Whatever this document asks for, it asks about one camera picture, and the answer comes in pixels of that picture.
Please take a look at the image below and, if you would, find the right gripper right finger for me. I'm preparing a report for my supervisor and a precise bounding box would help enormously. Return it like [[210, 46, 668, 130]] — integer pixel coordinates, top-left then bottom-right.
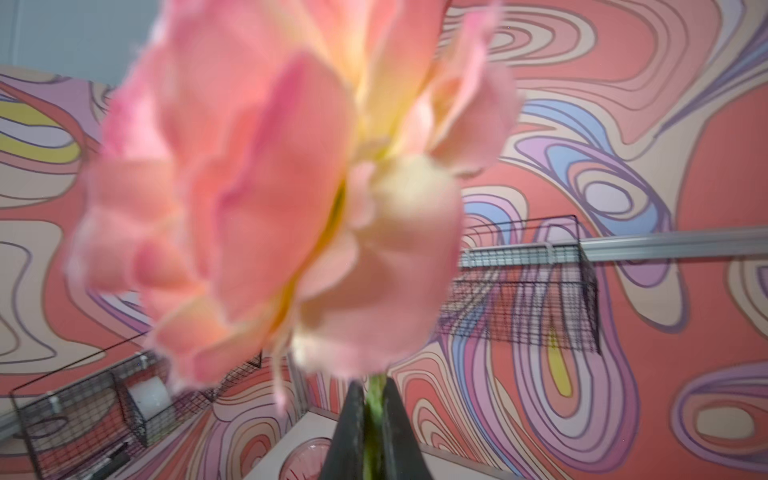
[[381, 378, 433, 480]]

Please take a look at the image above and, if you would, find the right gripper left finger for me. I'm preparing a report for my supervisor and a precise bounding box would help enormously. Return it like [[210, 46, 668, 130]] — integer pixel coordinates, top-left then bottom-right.
[[318, 381, 366, 480]]

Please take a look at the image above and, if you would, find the pink carnation stem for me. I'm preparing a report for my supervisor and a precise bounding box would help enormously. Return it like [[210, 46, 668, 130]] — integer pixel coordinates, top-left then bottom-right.
[[64, 0, 523, 480]]

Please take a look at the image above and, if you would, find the red-grey glass vase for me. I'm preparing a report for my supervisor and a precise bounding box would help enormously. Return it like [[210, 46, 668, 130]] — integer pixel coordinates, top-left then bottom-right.
[[278, 437, 331, 480]]

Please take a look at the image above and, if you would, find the white tape roll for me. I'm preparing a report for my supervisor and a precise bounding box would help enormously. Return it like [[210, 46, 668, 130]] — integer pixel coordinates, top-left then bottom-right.
[[128, 376, 172, 420]]

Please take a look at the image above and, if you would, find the black marker pen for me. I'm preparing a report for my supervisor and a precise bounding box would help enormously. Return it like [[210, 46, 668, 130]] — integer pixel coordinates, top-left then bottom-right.
[[75, 442, 131, 480]]

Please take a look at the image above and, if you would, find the back wire basket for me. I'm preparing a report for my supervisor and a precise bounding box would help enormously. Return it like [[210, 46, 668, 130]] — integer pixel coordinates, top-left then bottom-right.
[[436, 215, 602, 353]]

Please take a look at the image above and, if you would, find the wire basket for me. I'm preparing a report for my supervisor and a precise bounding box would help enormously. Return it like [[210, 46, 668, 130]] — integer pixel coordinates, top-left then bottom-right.
[[1, 334, 281, 479], [436, 215, 602, 353]]

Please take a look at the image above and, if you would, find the left wire basket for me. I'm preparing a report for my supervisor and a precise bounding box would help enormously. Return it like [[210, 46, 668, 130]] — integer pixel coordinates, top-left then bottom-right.
[[1, 334, 281, 479]]

